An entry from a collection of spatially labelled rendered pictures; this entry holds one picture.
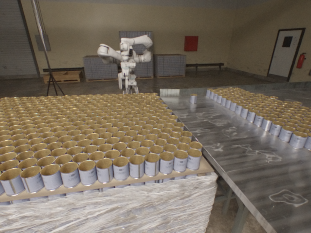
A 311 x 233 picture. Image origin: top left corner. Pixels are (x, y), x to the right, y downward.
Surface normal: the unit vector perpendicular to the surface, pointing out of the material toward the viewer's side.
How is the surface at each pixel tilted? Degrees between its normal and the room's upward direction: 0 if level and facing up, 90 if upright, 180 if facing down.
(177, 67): 92
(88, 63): 89
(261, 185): 0
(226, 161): 0
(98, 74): 89
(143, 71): 88
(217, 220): 0
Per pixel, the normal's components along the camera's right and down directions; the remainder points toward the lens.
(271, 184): 0.00, -0.91
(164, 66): 0.26, 0.37
